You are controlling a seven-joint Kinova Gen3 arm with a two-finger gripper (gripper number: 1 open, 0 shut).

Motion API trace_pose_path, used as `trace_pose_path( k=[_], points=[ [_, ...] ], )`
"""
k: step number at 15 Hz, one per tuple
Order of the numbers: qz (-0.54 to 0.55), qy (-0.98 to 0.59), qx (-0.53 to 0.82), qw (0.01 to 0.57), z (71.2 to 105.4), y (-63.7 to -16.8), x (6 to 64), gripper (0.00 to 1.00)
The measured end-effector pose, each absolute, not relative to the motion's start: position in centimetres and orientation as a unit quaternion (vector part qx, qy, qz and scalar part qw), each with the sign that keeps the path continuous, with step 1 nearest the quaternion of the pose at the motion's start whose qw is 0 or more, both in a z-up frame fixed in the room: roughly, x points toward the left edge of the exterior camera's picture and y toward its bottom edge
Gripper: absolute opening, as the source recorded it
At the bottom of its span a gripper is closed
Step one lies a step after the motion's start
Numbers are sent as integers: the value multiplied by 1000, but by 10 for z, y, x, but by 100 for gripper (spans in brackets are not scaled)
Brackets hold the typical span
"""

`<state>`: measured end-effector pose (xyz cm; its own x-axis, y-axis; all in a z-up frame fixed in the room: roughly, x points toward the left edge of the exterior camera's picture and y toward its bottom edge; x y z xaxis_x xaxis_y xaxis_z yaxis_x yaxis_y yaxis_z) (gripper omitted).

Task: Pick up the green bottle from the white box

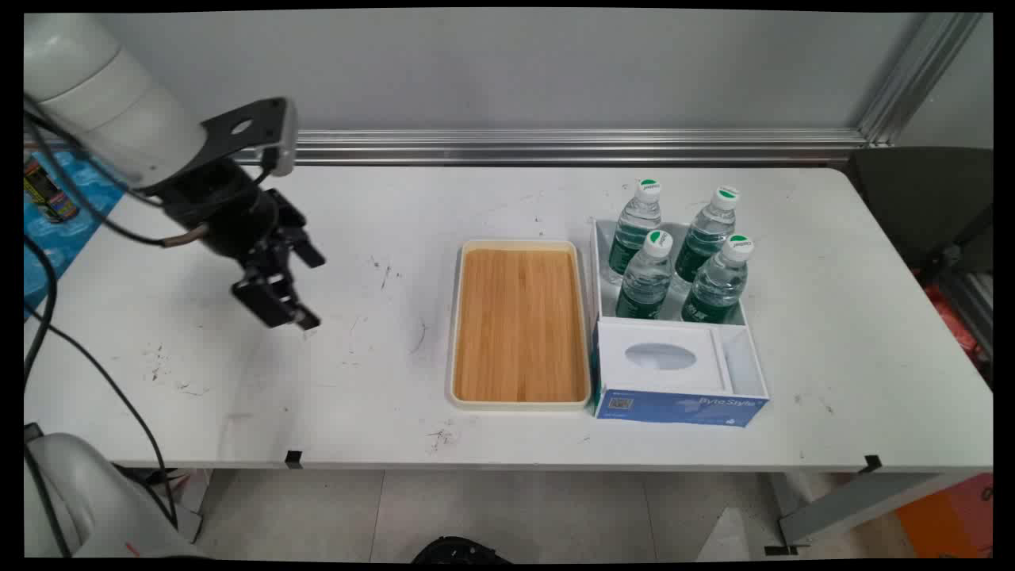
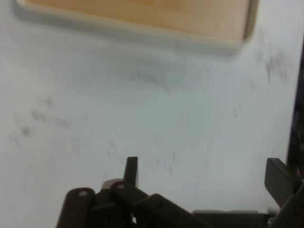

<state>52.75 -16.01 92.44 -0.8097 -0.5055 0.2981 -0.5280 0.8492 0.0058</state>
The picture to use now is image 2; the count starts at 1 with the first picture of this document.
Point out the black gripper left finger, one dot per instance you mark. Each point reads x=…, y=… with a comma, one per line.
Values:
x=123, y=204

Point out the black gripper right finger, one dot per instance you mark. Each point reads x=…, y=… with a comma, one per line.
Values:
x=276, y=180

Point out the wooden tray with white rim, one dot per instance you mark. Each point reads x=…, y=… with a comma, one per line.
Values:
x=142, y=9

